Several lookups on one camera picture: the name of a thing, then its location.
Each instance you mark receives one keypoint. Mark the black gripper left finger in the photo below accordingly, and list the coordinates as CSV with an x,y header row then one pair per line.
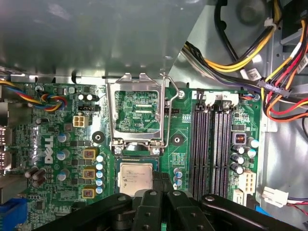
x,y
149,209

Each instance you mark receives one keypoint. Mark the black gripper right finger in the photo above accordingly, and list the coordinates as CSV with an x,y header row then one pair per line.
x,y
183,211

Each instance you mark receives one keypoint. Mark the silver CPU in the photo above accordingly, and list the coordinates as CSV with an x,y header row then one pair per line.
x,y
134,175

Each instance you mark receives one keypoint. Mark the CPU socket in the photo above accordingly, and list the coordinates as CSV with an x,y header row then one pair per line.
x,y
134,154

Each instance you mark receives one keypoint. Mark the white board power socket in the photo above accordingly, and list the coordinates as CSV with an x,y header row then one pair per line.
x,y
249,181

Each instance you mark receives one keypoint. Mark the metal locking lever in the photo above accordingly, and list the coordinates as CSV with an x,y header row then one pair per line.
x,y
169,120

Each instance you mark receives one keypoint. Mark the white four pin socket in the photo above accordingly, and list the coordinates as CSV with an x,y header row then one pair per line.
x,y
79,121

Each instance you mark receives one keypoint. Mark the black PC case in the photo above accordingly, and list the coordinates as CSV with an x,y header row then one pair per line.
x,y
276,149

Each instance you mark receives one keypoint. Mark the metal socket cover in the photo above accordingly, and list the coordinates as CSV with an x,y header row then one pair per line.
x,y
144,85

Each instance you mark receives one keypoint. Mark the green motherboard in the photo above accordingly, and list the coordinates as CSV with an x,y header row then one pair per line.
x,y
50,115

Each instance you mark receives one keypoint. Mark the blue VGA port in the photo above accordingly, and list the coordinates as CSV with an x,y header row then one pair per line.
x,y
12,214

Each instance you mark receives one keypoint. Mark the grey power supply unit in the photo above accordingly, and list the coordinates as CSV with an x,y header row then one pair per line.
x,y
84,36

